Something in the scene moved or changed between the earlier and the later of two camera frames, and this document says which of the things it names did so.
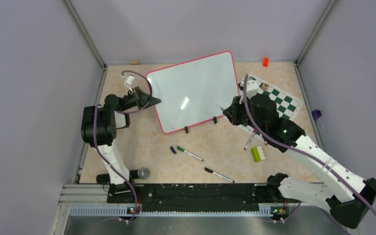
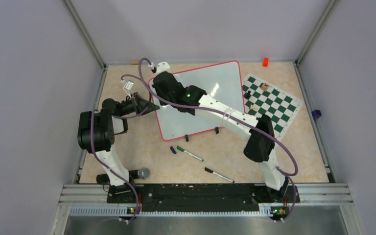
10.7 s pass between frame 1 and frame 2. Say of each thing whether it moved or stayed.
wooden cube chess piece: stayed
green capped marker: stayed
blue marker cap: stayed
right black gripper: moved
